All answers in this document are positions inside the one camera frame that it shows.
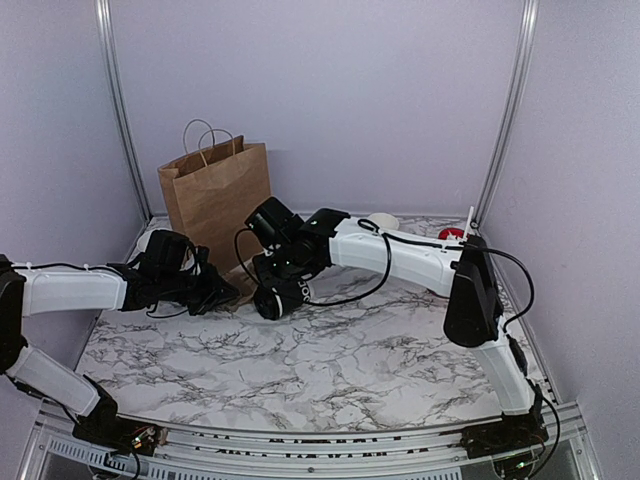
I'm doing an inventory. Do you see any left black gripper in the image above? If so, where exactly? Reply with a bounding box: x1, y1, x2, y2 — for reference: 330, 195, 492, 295
158, 262, 239, 316

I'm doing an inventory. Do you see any cardboard cup carrier tray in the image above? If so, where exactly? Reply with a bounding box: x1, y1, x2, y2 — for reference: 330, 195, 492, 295
223, 265, 257, 311

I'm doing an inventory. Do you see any black paper coffee cup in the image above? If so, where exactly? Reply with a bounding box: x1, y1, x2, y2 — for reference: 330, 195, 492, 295
268, 280, 314, 318

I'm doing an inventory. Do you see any black plastic cup lid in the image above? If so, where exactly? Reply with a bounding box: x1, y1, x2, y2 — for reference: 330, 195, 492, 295
252, 287, 283, 320

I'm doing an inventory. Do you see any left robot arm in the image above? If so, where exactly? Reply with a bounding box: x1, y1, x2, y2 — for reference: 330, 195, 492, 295
1, 255, 239, 456

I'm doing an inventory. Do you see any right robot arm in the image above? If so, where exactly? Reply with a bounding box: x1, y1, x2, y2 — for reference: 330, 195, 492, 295
245, 198, 549, 458

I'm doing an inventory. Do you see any white and orange bowl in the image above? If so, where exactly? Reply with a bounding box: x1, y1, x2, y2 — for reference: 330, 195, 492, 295
136, 231, 152, 252

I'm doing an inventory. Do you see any brown paper bag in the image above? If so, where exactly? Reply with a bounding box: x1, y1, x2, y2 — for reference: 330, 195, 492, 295
158, 123, 271, 275

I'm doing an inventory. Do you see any stack of paper cups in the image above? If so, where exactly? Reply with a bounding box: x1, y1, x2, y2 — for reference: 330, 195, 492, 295
368, 212, 400, 230

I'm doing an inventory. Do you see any red cylindrical holder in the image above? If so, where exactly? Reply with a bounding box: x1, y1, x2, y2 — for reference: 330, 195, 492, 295
438, 227, 468, 241

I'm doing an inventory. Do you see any white straw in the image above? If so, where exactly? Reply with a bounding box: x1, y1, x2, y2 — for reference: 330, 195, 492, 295
462, 205, 475, 241

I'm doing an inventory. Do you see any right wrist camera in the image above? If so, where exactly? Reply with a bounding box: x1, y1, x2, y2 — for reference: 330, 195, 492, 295
245, 196, 304, 248

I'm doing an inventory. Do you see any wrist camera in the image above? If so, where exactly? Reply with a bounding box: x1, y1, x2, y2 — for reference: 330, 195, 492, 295
245, 196, 304, 248
133, 229, 210, 280

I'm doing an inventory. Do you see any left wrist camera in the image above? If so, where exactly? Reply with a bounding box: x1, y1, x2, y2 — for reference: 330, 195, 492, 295
133, 229, 210, 280

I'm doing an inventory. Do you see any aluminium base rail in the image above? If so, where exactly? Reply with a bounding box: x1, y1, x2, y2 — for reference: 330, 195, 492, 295
17, 402, 602, 479

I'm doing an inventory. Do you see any left aluminium frame post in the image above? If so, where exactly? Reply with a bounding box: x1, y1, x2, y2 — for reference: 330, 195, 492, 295
94, 0, 153, 225

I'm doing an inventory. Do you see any aluminium frame post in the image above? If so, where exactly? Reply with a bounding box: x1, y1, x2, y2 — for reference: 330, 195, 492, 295
474, 0, 539, 227
94, 0, 153, 225

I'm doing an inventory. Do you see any right aluminium frame post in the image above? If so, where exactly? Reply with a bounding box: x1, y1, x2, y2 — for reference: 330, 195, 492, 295
474, 0, 539, 227

